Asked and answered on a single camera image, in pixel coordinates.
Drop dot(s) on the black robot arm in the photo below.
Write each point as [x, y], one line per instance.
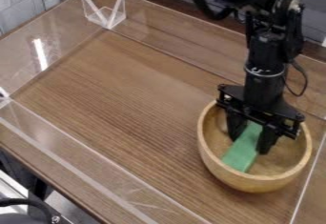
[274, 42]

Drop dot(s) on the black metal table frame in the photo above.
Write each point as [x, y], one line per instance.
[22, 193]

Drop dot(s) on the green rectangular block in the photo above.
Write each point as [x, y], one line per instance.
[240, 154]

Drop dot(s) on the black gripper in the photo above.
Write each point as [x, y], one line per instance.
[257, 102]

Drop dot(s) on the brown wooden bowl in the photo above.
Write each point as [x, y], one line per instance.
[272, 171]

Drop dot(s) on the clear acrylic front wall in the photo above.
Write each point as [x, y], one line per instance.
[115, 195]

